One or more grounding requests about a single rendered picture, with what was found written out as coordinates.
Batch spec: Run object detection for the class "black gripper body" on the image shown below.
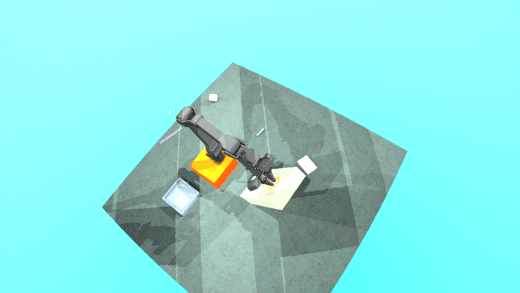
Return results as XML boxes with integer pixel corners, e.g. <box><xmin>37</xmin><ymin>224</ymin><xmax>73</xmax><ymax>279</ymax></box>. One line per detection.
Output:
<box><xmin>246</xmin><ymin>155</ymin><xmax>276</xmax><ymax>192</ymax></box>

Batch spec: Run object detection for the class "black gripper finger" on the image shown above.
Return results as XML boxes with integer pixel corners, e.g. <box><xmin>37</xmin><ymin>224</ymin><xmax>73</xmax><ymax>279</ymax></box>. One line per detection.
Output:
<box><xmin>261</xmin><ymin>176</ymin><xmax>274</xmax><ymax>186</ymax></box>
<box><xmin>263</xmin><ymin>167</ymin><xmax>276</xmax><ymax>183</ymax></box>

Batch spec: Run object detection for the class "white rectangular block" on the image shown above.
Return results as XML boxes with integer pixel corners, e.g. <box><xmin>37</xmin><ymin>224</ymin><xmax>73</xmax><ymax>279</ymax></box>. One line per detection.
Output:
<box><xmin>298</xmin><ymin>156</ymin><xmax>316</xmax><ymax>174</ymax></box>

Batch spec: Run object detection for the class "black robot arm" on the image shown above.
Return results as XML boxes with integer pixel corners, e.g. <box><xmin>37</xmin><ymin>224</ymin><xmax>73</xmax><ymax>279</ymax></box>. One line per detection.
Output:
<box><xmin>175</xmin><ymin>106</ymin><xmax>273</xmax><ymax>172</ymax></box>

